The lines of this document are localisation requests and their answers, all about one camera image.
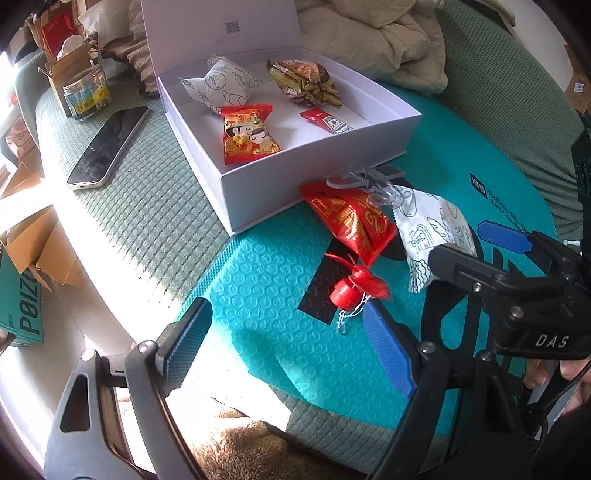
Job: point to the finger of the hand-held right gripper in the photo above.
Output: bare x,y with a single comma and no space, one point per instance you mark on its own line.
503,235
461,265

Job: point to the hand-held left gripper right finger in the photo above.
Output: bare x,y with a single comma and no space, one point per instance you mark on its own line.
388,350

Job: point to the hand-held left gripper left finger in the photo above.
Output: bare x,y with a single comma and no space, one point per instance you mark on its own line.
184,341

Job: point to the white printed snack packet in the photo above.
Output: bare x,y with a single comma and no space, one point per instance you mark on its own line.
217,83
434,230

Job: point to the red lantern charm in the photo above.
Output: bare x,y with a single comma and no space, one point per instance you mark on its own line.
346,293

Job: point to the clear plastic toy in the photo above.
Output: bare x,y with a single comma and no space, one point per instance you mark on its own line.
369,182

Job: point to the white gift box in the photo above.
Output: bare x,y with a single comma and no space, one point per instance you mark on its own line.
300,147

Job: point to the small red sachet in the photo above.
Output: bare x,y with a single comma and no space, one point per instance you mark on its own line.
318,116

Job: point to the red cartoon snack packet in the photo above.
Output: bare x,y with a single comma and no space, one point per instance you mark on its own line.
249,136

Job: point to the person's right hand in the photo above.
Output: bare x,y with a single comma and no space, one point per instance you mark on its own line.
538,374

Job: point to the teal bubble mailer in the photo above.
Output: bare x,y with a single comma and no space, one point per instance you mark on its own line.
268,295

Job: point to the brown fluffy blanket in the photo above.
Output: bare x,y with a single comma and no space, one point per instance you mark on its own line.
249,452

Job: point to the plain cardboard box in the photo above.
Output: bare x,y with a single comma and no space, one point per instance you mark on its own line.
51,254

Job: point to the teal printed box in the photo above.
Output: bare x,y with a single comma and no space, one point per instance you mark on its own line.
23,314

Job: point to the labelled cardboard box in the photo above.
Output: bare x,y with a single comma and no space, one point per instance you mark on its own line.
579,83

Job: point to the smartphone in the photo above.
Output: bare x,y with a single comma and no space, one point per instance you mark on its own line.
106,147

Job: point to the beige padded jacket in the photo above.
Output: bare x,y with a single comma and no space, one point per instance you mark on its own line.
397,46

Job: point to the pink bag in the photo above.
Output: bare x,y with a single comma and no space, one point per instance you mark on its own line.
23,143

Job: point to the glass jar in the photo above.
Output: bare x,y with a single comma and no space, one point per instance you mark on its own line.
85,97

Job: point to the brown knitted cloth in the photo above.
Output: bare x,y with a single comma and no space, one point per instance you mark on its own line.
138,60

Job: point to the small cardboard box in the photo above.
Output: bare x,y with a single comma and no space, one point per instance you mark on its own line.
64,69

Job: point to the pink round container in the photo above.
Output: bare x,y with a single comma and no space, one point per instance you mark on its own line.
69,46

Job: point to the white paper bag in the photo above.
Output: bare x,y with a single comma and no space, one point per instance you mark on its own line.
97,18

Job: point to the red paper bag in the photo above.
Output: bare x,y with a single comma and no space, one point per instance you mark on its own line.
57,30

